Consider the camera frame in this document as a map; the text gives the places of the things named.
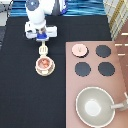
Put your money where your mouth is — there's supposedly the white blue gripper body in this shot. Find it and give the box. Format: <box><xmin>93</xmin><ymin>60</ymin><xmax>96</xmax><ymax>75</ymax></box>
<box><xmin>25</xmin><ymin>22</ymin><xmax>57</xmax><ymax>41</ymax></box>

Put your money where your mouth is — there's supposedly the cream slotted spatula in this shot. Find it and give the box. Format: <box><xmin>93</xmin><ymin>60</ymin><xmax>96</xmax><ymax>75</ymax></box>
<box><xmin>38</xmin><ymin>40</ymin><xmax>49</xmax><ymax>58</ymax></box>

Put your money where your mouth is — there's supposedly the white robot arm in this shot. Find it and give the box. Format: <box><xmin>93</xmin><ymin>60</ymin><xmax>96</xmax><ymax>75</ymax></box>
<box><xmin>25</xmin><ymin>0</ymin><xmax>67</xmax><ymax>41</ymax></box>

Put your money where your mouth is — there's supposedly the round wooden plate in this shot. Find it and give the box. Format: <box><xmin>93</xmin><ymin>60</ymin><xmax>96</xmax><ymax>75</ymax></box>
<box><xmin>35</xmin><ymin>62</ymin><xmax>55</xmax><ymax>76</ymax></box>

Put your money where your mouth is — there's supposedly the pink stove counter block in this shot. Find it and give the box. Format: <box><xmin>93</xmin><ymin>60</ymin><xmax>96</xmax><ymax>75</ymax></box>
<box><xmin>66</xmin><ymin>41</ymin><xmax>128</xmax><ymax>128</ymax></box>

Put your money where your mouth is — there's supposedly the black stove burner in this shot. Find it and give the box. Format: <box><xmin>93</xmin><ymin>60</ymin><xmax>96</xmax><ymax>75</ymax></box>
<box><xmin>96</xmin><ymin>45</ymin><xmax>111</xmax><ymax>58</ymax></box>
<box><xmin>98</xmin><ymin>62</ymin><xmax>115</xmax><ymax>76</ymax></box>

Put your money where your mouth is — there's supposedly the grey faucet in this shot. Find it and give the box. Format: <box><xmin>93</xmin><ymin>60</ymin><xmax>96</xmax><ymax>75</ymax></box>
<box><xmin>111</xmin><ymin>93</ymin><xmax>128</xmax><ymax>111</ymax></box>

